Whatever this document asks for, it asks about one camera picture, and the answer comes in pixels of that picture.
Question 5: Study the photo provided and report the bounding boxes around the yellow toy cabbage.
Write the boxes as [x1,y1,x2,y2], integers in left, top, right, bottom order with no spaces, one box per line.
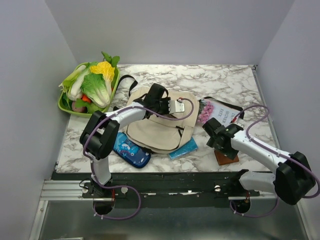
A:
[90,61,116,90]

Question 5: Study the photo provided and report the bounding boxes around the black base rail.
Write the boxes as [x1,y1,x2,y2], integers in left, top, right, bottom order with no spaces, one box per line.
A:
[46,172,276,211]

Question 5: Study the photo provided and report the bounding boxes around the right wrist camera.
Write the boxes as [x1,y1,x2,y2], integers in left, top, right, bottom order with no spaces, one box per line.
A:
[231,121,244,129]

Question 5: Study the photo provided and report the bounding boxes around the white toy bok choy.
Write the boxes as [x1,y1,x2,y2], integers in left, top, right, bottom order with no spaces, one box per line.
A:
[59,62,89,101]

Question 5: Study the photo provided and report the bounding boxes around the white flower cover book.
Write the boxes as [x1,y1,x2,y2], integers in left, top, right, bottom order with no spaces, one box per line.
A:
[197,96,243,125]

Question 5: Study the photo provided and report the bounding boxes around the green vegetable basket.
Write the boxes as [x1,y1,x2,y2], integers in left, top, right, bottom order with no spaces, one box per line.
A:
[58,60,119,118]

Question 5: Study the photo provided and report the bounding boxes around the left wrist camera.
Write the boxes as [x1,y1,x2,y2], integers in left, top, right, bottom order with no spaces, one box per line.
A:
[168,99,185,114]

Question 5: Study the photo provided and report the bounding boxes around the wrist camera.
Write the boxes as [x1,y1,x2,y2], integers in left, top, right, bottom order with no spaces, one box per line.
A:
[168,99,185,114]
[231,121,244,129]

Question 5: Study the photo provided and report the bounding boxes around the brown leather wallet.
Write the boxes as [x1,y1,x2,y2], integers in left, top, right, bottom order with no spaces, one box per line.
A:
[214,150,240,166]

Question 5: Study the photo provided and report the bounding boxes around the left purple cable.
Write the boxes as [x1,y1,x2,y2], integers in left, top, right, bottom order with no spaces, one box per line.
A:
[83,97,195,220]

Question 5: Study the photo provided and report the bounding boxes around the green toy lettuce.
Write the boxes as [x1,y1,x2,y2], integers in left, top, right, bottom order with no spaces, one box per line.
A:
[80,73,110,108]

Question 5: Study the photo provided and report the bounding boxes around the orange toy carrot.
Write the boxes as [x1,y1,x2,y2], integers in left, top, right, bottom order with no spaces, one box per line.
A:
[81,94,92,104]

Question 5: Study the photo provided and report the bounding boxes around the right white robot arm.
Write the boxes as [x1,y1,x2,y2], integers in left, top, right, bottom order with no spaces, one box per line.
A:
[203,118,316,205]

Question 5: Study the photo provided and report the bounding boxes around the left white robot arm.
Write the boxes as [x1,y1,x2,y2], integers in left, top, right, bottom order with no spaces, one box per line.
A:
[79,83,171,198]

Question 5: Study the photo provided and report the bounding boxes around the blue pencil case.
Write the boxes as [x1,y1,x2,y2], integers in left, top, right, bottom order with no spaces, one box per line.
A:
[113,132,151,169]

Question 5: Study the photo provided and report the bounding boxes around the blue notebook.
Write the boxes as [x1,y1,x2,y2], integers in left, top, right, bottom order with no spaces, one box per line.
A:
[168,137,198,160]

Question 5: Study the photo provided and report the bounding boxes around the beige canvas student bag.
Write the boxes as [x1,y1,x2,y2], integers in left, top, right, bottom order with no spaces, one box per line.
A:
[123,90,200,154]

